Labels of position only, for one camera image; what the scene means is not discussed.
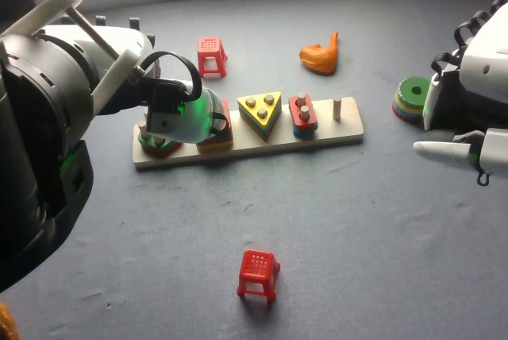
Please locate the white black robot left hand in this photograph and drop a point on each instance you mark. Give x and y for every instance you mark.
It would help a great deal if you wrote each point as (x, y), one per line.
(119, 42)

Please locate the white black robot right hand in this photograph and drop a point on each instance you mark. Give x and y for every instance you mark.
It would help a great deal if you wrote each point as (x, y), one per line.
(484, 62)

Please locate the green-topped trapezoid block stack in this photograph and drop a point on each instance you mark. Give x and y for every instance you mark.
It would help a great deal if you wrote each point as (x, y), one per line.
(158, 151)

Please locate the red-topped square block stack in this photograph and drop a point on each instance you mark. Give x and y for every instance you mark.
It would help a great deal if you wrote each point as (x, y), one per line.
(214, 148)

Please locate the yellow-topped triangle block stack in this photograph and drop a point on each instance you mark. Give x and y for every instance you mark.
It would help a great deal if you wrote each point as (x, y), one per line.
(260, 115)

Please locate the wooden peg base board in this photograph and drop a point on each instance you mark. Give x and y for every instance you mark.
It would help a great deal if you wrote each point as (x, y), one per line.
(278, 145)

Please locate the red-topped oblong block stack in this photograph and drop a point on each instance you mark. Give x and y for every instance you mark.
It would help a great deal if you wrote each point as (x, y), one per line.
(303, 121)

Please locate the red plastic toy stool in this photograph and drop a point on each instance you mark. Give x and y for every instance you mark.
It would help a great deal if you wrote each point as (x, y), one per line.
(212, 48)
(258, 266)

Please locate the orange toy roast chicken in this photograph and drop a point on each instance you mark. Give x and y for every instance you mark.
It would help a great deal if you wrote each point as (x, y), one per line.
(319, 58)

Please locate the grey table cloth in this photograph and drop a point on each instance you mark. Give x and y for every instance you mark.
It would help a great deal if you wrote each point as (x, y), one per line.
(357, 236)

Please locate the orange toy piece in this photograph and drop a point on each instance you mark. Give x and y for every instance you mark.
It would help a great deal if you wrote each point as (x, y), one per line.
(8, 324)

